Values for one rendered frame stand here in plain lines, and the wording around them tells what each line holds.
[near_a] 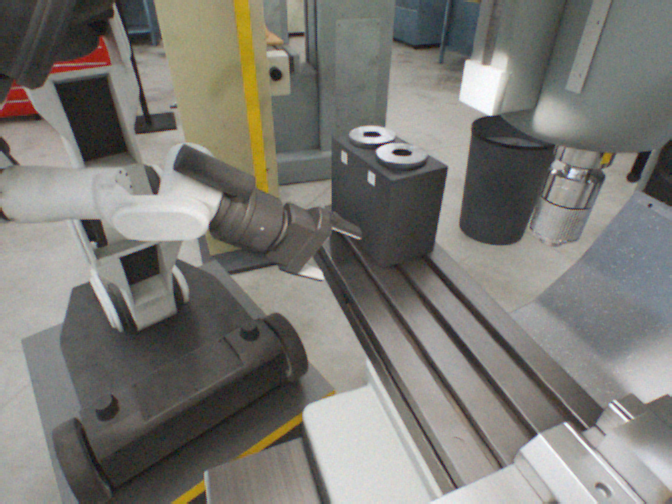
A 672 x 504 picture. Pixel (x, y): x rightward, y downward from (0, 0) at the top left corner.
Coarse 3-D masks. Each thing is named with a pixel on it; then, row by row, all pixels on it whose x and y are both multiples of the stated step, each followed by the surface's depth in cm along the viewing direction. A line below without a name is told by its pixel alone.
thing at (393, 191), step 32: (384, 128) 84; (352, 160) 78; (384, 160) 72; (416, 160) 71; (352, 192) 82; (384, 192) 71; (416, 192) 72; (384, 224) 74; (416, 224) 77; (384, 256) 78; (416, 256) 82
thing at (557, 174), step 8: (552, 168) 39; (560, 168) 39; (552, 176) 39; (560, 176) 38; (568, 176) 38; (576, 176) 38; (584, 176) 38; (592, 176) 38; (600, 176) 38; (560, 184) 38; (568, 184) 38; (576, 184) 37; (584, 184) 37; (592, 184) 37; (600, 184) 37
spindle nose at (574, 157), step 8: (560, 152) 37; (568, 152) 36; (576, 152) 36; (584, 152) 36; (592, 152) 35; (560, 160) 37; (568, 160) 37; (576, 160) 36; (584, 160) 36; (592, 160) 36; (600, 160) 36; (584, 168) 36; (592, 168) 36; (600, 168) 36
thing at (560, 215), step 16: (544, 192) 40; (560, 192) 38; (576, 192) 38; (592, 192) 38; (544, 208) 40; (560, 208) 39; (576, 208) 38; (592, 208) 39; (544, 224) 41; (560, 224) 40; (576, 224) 40; (560, 240) 41; (576, 240) 41
